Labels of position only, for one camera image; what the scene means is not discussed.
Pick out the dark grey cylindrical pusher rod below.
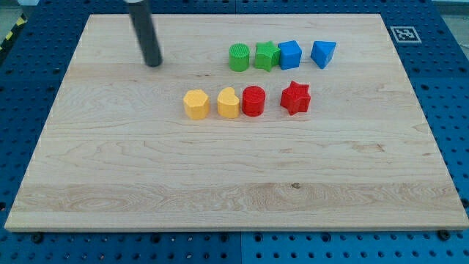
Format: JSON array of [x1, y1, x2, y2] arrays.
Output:
[[126, 0, 163, 67]]

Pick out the green cylinder block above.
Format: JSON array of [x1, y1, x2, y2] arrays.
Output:
[[229, 43, 250, 72]]

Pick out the yellow hexagon block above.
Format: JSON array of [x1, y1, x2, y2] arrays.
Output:
[[183, 89, 210, 120]]

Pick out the yellow heart block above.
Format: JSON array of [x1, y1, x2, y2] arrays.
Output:
[[217, 87, 240, 119]]

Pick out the green star block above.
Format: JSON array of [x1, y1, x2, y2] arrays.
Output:
[[254, 41, 280, 72]]

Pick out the red cylinder block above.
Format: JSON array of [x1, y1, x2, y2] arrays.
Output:
[[242, 86, 266, 117]]

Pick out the blue cube block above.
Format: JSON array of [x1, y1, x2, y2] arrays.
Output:
[[278, 40, 302, 70]]

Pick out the light wooden board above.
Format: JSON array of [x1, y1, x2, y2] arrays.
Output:
[[5, 14, 468, 232]]

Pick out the red star block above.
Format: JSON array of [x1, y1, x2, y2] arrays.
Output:
[[280, 81, 311, 115]]

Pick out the blue triangular prism block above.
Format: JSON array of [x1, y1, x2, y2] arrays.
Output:
[[310, 41, 336, 69]]

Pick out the black bolt front left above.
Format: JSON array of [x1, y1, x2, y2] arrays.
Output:
[[31, 232, 44, 244]]

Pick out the black bolt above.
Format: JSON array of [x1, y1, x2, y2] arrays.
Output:
[[31, 232, 44, 244], [437, 230, 451, 241]]

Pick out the white fiducial marker tag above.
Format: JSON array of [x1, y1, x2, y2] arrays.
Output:
[[391, 26, 421, 43]]

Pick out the black bolt front right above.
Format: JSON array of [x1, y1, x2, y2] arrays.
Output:
[[437, 230, 451, 241]]

